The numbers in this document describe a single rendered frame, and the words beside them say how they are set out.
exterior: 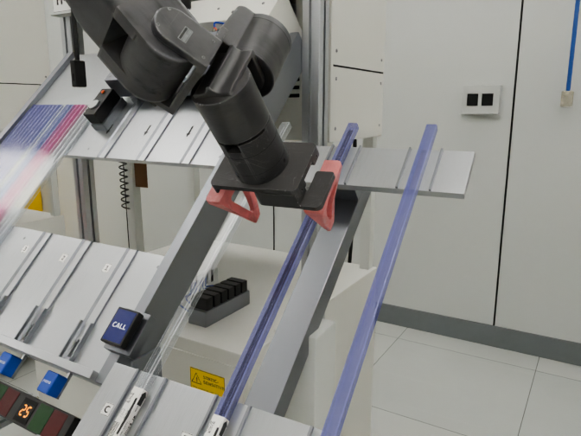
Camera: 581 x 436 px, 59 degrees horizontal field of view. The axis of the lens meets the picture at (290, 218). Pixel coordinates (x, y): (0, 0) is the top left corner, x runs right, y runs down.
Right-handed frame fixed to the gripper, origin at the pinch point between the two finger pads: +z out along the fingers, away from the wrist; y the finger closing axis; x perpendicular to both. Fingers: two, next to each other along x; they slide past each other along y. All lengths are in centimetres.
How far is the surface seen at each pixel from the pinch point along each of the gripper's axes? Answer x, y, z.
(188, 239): -1.7, 22.3, 10.9
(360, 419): -7, 19, 110
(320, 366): 11.2, -3.1, 15.2
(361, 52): -71, 19, 29
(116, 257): 2.8, 35.1, 12.1
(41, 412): 27.2, 33.6, 14.2
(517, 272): -100, -14, 168
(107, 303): 10.5, 31.7, 12.4
